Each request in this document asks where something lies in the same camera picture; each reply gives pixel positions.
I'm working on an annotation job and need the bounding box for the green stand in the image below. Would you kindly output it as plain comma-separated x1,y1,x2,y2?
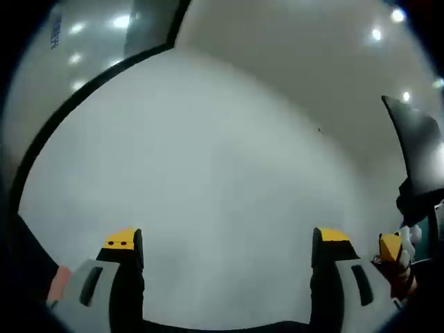
414,216,434,259

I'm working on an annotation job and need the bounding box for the black wall frame strip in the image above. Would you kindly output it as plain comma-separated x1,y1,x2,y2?
8,0,192,218

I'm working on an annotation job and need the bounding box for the person's left hand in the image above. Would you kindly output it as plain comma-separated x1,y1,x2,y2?
46,265,73,302

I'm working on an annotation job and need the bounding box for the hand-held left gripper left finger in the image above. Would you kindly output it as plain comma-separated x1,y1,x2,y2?
47,225,146,333

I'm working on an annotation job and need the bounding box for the black monitor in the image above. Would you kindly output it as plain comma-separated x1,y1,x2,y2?
381,95,444,229

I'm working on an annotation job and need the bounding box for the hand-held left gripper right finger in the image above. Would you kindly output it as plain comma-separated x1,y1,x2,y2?
309,226,407,333

